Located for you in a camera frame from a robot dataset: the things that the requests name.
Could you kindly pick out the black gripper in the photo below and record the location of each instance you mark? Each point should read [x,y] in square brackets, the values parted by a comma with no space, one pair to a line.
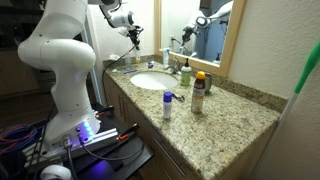
[135,34]

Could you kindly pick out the white and orange tube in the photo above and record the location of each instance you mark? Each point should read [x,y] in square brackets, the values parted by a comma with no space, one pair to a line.
[137,56]

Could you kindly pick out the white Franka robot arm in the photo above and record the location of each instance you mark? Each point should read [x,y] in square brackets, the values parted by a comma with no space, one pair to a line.
[66,60]

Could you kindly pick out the purple toothpaste tube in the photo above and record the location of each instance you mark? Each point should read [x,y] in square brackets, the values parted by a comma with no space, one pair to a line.
[150,64]

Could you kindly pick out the white tube with blue cap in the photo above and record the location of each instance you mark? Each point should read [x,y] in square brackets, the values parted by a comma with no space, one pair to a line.
[166,57]

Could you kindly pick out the clear plastic bottle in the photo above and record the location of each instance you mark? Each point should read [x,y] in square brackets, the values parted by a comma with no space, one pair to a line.
[128,60]

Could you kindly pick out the white paper packets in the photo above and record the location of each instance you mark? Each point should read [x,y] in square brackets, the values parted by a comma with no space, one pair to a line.
[114,57]

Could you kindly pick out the blue toothbrush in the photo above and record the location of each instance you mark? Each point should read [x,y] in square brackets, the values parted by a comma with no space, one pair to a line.
[130,71]

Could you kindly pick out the white contact lens case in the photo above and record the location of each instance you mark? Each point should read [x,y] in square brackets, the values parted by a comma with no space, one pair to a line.
[116,70]

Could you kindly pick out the white oval sink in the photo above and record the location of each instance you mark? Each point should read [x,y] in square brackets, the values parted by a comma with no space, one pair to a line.
[153,81]

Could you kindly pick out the chrome faucet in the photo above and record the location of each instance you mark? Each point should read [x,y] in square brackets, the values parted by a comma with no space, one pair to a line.
[174,68]

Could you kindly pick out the white door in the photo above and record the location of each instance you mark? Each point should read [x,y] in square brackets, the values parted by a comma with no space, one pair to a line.
[95,80]

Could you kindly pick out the green soap pump bottle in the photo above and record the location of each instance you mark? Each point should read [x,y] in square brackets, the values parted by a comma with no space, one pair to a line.
[186,75]

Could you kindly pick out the wooden vanity cabinet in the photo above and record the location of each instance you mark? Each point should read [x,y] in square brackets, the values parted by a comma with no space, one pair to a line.
[133,113]

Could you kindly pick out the white bottle with purple cap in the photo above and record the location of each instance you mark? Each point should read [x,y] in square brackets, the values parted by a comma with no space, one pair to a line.
[167,106]

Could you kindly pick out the black and orange clamp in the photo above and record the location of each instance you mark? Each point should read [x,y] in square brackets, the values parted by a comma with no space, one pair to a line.
[106,110]
[129,131]

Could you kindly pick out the spray can with orange cap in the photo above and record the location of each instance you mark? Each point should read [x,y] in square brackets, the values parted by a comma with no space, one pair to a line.
[198,95]

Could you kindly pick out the steel cup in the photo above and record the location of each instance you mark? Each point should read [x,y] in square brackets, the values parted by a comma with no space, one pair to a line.
[208,82]

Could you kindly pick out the wood framed mirror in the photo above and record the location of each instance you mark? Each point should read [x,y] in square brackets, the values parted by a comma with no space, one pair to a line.
[233,36]

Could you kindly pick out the black cart top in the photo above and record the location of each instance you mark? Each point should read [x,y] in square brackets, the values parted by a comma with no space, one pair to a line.
[110,166]

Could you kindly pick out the white round object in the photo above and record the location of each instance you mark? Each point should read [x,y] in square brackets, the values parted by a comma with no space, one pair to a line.
[55,173]

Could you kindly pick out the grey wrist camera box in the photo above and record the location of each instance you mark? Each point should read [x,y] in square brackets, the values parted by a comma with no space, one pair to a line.
[125,31]

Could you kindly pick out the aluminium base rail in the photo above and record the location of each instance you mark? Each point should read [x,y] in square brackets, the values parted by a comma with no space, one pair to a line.
[100,139]

